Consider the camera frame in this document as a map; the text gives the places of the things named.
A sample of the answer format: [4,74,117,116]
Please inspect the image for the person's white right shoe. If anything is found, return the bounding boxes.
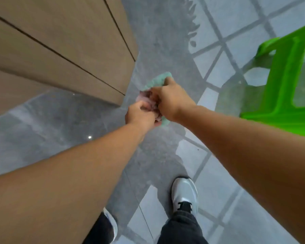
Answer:
[171,176,199,217]

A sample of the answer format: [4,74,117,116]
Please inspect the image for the person's left hand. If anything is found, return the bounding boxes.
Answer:
[125,100,161,132]

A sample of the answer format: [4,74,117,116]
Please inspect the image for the person's dark left trouser leg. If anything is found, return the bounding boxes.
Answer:
[82,212,115,244]

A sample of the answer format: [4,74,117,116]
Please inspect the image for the wooden cabinet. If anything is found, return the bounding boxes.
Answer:
[0,0,140,121]

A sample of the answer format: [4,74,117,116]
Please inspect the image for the person's right forearm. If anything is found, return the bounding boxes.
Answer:
[176,105,305,244]

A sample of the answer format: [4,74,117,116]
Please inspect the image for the person's white left shoe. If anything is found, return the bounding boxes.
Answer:
[102,207,118,243]

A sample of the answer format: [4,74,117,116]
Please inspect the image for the green and pink cleaning cloth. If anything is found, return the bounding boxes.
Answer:
[136,72,174,128]

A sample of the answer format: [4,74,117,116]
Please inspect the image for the person's dark trouser leg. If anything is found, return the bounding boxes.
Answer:
[157,210,209,244]
[82,212,115,244]

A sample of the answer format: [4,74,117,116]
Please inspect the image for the person's right hand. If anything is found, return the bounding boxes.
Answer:
[149,77,197,123]

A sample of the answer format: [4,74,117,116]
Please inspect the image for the person's dark right trouser leg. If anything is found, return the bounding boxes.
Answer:
[157,210,209,244]

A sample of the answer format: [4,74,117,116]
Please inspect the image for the person's left forearm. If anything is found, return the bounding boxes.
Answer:
[0,122,149,244]

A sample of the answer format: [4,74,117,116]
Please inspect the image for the person's white shoe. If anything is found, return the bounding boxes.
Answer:
[102,207,118,243]
[171,176,199,217]

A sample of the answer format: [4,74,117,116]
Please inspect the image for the green plastic chair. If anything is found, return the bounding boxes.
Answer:
[240,21,305,139]

